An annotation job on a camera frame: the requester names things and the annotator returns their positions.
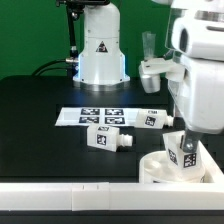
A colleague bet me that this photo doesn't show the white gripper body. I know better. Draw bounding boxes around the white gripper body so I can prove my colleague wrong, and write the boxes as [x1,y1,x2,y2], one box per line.
[167,6,224,134]

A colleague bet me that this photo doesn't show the white round stool seat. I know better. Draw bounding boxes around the white round stool seat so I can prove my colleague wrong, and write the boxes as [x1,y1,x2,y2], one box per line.
[139,151,205,183]

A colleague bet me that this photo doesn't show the black camera stand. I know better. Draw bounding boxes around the black camera stand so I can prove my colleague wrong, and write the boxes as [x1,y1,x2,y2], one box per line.
[55,0,110,77]

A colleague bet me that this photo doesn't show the black cables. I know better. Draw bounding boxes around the black cables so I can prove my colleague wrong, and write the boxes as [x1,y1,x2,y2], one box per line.
[31,59,73,77]

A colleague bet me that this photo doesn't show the white L-shaped fence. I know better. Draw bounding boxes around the white L-shaped fence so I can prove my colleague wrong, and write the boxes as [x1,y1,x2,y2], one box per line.
[0,146,224,211]

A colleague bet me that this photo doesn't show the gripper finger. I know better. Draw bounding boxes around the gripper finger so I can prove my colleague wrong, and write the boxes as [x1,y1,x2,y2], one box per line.
[180,128,202,153]

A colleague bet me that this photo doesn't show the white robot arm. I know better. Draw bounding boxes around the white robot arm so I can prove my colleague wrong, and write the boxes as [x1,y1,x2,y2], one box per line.
[74,0,224,152]

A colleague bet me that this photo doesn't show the white marker sheet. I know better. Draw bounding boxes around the white marker sheet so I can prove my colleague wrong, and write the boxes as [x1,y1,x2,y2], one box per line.
[55,107,138,126]

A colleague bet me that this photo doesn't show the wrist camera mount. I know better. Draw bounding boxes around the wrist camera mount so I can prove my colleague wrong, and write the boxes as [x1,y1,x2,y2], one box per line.
[139,31,184,93]

